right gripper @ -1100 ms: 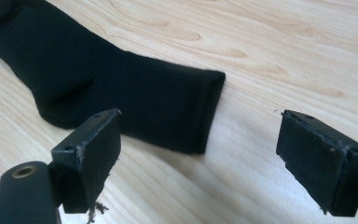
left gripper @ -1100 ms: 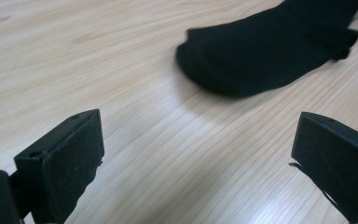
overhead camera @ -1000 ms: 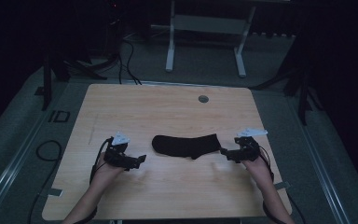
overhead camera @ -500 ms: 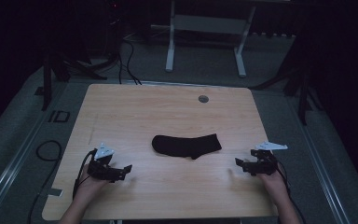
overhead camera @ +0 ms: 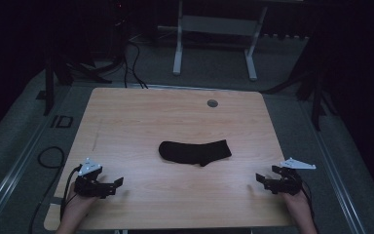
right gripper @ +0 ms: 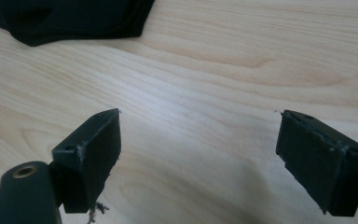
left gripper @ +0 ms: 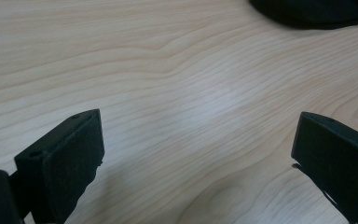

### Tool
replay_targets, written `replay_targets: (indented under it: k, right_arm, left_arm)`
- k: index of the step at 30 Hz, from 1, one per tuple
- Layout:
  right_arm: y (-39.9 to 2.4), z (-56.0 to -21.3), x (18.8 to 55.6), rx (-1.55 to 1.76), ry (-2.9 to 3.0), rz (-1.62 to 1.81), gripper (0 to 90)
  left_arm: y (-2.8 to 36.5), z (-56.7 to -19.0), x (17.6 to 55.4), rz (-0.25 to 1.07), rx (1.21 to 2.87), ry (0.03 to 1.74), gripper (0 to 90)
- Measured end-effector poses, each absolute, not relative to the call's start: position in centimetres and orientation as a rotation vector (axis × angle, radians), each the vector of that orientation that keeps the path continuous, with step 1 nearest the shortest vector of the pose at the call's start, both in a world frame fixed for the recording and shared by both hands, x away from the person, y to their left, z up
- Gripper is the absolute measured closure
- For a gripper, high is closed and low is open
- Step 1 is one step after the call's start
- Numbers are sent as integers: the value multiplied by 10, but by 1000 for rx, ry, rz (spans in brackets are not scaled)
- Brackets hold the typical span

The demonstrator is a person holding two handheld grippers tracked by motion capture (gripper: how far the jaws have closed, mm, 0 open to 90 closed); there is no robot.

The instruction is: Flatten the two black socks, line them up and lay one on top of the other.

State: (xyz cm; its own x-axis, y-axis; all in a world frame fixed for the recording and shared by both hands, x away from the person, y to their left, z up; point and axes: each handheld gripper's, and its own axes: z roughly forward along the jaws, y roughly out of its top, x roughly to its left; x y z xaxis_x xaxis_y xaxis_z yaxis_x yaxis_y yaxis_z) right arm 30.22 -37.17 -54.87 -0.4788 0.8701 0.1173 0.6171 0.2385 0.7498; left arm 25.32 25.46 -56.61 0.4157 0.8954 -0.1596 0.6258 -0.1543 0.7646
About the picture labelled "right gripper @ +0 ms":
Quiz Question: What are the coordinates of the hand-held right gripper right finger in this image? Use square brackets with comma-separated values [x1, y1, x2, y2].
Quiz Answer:
[275, 109, 358, 217]

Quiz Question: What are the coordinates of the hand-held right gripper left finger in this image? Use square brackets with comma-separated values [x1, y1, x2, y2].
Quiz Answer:
[51, 107, 122, 215]

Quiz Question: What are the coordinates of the black cloth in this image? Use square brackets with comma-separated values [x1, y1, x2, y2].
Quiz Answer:
[0, 0, 156, 48]

